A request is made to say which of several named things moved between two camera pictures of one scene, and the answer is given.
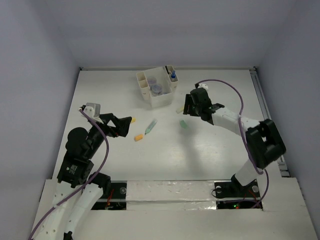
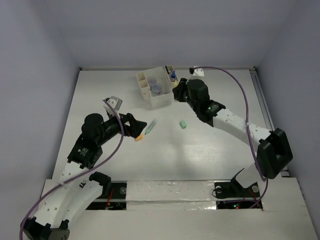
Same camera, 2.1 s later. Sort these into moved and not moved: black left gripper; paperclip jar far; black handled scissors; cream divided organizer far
Moved: black left gripper
Not moved: black handled scissors; cream divided organizer far; paperclip jar far
